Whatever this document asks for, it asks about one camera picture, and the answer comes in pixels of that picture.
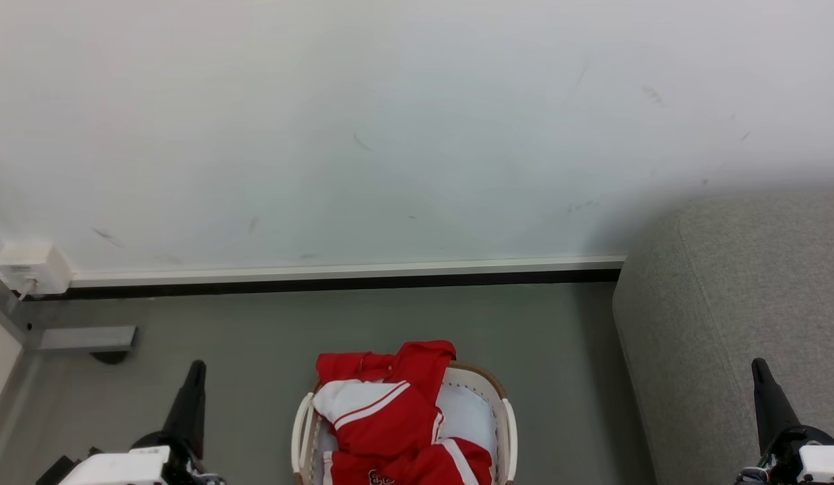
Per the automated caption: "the white wall socket box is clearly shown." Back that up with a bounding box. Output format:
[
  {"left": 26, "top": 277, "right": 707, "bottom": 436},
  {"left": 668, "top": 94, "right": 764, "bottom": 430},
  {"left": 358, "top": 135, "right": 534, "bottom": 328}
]
[{"left": 0, "top": 241, "right": 73, "bottom": 296}]

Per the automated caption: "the white plastic laundry basket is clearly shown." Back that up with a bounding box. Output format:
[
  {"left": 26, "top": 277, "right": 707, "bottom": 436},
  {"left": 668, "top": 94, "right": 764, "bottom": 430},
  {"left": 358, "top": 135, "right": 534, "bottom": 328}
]
[{"left": 291, "top": 360, "right": 519, "bottom": 485}]

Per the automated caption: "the red and white garment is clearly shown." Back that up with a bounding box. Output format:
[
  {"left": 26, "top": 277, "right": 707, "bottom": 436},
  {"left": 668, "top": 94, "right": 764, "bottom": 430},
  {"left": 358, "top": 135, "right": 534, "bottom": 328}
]
[{"left": 312, "top": 340, "right": 493, "bottom": 485}]

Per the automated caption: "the white wall baseboard strip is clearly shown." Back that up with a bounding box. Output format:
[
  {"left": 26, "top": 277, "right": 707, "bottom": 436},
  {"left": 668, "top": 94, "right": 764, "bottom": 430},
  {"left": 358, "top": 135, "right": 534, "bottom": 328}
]
[{"left": 71, "top": 255, "right": 627, "bottom": 288}]

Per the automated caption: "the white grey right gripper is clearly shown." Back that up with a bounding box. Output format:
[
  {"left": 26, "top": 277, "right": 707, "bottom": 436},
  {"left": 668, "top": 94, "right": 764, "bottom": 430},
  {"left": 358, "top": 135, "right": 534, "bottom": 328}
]
[{"left": 737, "top": 358, "right": 834, "bottom": 485}]

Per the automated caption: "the grey fabric sofa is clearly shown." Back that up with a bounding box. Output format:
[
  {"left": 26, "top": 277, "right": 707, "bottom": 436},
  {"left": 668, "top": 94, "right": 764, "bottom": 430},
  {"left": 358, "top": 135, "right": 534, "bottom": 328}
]
[{"left": 612, "top": 191, "right": 834, "bottom": 485}]

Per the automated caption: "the grey metal furniture foot bar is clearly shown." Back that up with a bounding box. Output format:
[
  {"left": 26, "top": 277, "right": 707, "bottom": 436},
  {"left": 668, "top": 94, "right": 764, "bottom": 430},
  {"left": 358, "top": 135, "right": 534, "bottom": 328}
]
[{"left": 37, "top": 326, "right": 137, "bottom": 354}]

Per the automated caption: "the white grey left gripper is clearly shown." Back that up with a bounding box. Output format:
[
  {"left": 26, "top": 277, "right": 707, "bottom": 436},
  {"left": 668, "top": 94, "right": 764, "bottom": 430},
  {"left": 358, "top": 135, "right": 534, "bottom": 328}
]
[{"left": 59, "top": 360, "right": 225, "bottom": 485}]

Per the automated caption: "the white grey furniture panel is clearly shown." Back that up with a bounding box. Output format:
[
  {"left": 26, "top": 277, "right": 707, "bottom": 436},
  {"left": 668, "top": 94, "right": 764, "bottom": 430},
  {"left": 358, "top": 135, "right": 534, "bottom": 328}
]
[{"left": 0, "top": 264, "right": 42, "bottom": 432}]

